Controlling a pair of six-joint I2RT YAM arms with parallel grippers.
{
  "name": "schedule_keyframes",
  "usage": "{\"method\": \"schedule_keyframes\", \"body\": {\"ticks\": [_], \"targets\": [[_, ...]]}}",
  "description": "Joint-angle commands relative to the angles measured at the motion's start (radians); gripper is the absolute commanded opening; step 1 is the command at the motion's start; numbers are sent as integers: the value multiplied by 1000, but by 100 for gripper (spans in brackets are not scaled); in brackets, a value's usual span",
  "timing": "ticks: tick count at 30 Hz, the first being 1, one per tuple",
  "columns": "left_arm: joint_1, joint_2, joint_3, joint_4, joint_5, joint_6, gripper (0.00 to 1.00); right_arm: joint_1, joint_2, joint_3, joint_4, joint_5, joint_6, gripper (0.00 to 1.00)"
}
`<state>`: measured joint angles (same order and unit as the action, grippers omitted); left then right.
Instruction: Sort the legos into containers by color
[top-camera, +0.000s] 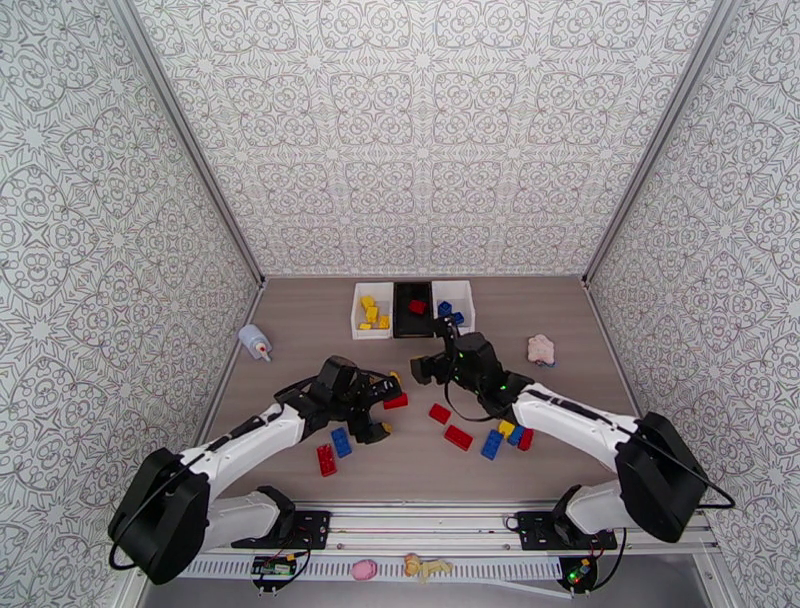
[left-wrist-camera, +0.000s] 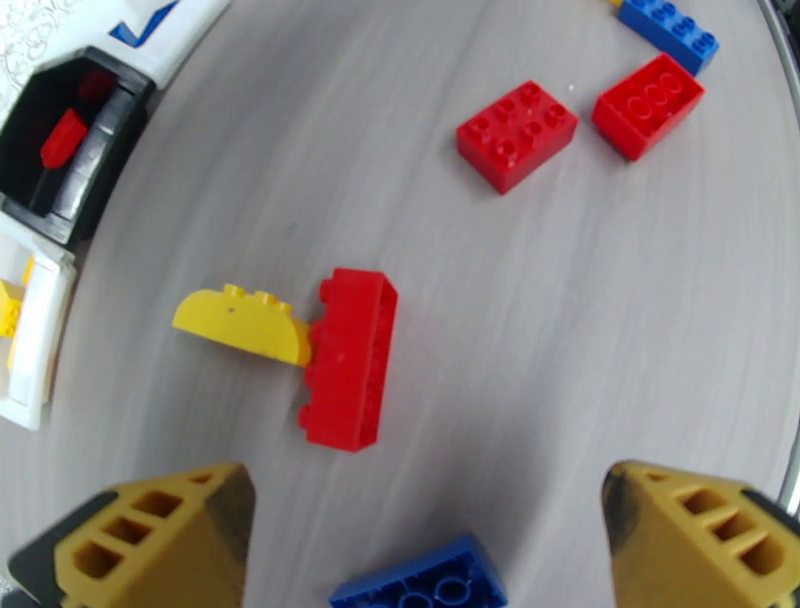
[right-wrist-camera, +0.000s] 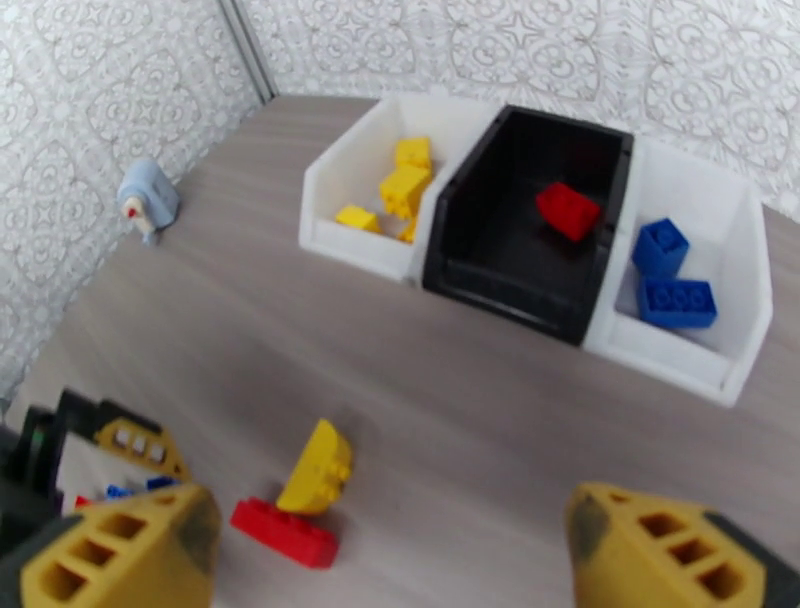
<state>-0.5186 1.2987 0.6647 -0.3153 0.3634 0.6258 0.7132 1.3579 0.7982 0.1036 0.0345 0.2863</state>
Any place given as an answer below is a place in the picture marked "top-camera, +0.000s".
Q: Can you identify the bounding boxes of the black plastic bin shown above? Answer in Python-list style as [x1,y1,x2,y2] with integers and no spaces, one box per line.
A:
[392,281,436,339]

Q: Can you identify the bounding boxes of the white plastic bin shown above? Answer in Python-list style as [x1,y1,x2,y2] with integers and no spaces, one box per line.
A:
[431,279,476,338]
[351,281,395,341]

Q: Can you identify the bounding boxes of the pink plush toy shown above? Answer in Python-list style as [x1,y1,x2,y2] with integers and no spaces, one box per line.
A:
[526,334,559,369]

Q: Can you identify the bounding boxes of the light blue squeeze bottle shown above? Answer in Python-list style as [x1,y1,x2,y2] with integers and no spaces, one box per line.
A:
[237,323,274,364]

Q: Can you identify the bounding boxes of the beige toy figure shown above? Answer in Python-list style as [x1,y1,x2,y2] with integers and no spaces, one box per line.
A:
[402,552,454,584]

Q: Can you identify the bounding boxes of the small green circuit board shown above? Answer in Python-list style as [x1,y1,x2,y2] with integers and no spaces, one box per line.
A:
[557,556,598,592]
[249,554,300,579]

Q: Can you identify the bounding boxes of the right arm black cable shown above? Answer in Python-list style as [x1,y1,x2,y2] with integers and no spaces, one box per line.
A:
[442,374,738,511]

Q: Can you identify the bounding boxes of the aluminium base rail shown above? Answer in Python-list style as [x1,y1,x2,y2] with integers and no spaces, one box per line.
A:
[134,498,720,558]

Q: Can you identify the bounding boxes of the white slotted cable tray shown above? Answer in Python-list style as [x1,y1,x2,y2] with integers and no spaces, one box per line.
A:
[181,554,564,584]

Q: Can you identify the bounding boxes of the aluminium corner post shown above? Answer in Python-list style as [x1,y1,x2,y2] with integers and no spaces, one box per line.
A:
[106,0,267,289]
[581,0,733,289]

